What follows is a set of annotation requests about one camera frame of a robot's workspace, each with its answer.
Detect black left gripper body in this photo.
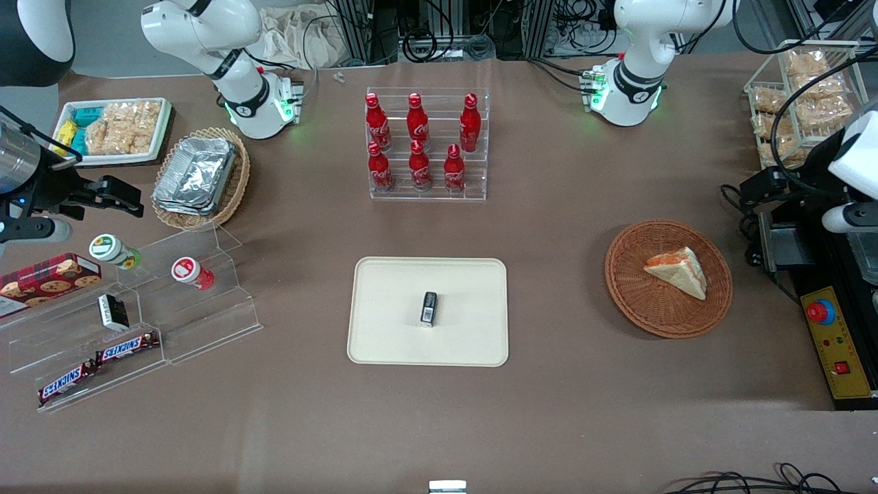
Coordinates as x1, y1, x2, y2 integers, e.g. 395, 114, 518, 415
781, 132, 846, 207

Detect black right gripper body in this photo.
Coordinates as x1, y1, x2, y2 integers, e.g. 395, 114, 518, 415
27, 148, 90, 222

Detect triangular sandwich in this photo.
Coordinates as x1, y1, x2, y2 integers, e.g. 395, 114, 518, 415
643, 246, 708, 301

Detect white rectangular snack tray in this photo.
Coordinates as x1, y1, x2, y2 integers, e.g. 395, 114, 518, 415
53, 97, 173, 167

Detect light wicker basket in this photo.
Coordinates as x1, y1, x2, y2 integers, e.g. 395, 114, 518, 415
151, 127, 251, 231

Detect brown wicker basket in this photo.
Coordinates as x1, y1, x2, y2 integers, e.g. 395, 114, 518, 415
604, 219, 733, 340

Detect cream plastic tray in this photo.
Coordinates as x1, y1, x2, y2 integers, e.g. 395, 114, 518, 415
346, 257, 510, 368

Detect clear fried snack bag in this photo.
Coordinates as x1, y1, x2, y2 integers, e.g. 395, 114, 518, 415
758, 137, 810, 169
796, 96, 856, 131
785, 49, 829, 76
792, 72, 850, 102
752, 113, 790, 139
750, 87, 790, 115

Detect green lid drink bottle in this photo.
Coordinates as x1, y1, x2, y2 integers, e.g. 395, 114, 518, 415
88, 234, 143, 270

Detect clear rice cracker bag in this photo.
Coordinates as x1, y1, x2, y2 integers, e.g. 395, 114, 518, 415
103, 101, 163, 155
84, 118, 124, 156

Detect aluminium foil container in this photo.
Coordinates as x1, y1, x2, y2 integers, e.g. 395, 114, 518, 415
152, 137, 238, 217

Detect red lid drink bottle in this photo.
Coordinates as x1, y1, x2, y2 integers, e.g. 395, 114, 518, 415
171, 257, 216, 292

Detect red cookie box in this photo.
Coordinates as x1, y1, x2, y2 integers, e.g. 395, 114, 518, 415
0, 252, 103, 318

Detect steel pan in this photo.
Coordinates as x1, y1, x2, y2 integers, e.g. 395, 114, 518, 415
845, 230, 878, 286

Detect black and white small box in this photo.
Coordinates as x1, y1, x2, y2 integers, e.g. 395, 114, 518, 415
97, 294, 130, 332

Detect red emergency stop button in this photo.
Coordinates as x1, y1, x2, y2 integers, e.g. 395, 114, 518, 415
806, 299, 837, 327

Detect snickers chocolate bar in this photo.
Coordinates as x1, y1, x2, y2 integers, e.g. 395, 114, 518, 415
37, 360, 99, 408
95, 331, 161, 365

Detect clear acrylic stepped shelf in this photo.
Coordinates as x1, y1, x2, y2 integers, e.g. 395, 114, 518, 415
0, 222, 264, 413

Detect black machine with yellow panel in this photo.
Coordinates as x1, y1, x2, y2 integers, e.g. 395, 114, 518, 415
757, 199, 878, 412

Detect beige cloth bag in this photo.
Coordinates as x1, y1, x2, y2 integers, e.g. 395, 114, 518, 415
259, 5, 347, 71

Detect red cola bottle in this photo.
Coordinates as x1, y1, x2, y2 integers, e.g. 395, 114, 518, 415
368, 141, 395, 193
366, 93, 392, 152
407, 93, 431, 152
409, 140, 433, 191
444, 144, 466, 195
460, 93, 482, 153

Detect clear acrylic bottle rack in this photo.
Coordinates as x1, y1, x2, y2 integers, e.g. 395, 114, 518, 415
366, 87, 490, 202

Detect black machine power cable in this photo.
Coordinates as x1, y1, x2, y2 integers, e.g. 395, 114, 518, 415
720, 184, 803, 306

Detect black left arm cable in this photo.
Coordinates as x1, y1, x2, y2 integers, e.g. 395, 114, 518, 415
733, 0, 878, 201

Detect white wire rack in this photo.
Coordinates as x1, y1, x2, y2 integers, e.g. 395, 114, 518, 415
744, 39, 878, 171

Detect aluminium frame post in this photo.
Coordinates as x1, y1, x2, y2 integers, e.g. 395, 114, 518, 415
335, 0, 377, 67
523, 0, 558, 60

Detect black floor cables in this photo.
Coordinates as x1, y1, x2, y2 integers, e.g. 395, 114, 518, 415
660, 462, 878, 494

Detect coiled black cable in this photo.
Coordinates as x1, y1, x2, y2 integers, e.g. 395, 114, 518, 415
401, 27, 441, 64

